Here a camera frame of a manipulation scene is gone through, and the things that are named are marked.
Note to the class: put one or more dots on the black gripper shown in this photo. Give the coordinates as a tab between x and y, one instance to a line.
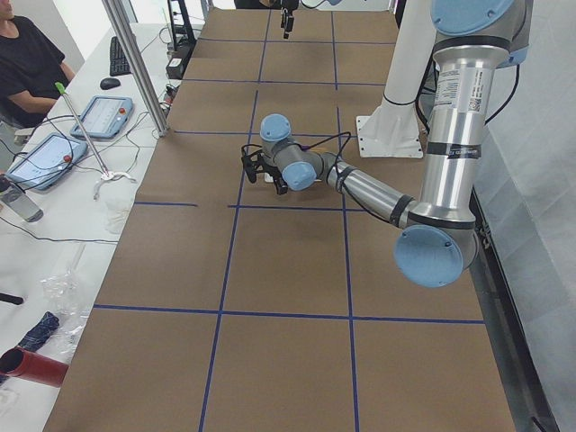
273	175

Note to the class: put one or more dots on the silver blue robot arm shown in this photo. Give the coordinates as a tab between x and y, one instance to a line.
434	106

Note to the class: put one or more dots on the metal reacher grabber stick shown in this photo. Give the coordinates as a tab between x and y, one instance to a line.
107	175

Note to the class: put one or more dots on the far teach pendant tablet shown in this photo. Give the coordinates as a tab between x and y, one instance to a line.
105	116

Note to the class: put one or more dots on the teach pendant tablet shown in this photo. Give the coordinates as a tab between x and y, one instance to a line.
105	116
42	167

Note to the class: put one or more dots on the black computer mouse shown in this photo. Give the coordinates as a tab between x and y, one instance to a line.
109	83

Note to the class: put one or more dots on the black keyboard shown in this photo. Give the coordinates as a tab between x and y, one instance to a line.
119	64

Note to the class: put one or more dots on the near teach pendant tablet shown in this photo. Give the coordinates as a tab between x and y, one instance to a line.
42	167

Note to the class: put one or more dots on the crumpled clear plastic bag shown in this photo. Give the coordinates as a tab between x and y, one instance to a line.
65	295

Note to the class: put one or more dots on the clear water bottle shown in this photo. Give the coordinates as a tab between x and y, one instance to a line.
16	199

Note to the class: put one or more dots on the seated person black shirt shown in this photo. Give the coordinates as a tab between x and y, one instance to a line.
31	65

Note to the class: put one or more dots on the folded dark blue cloth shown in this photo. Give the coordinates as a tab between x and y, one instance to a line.
38	336

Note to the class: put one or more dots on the red cylinder tube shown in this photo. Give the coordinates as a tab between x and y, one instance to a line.
31	366

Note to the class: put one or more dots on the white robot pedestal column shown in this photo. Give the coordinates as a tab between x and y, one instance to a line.
392	130

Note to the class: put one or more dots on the grey aluminium frame post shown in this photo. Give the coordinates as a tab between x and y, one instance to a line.
121	25

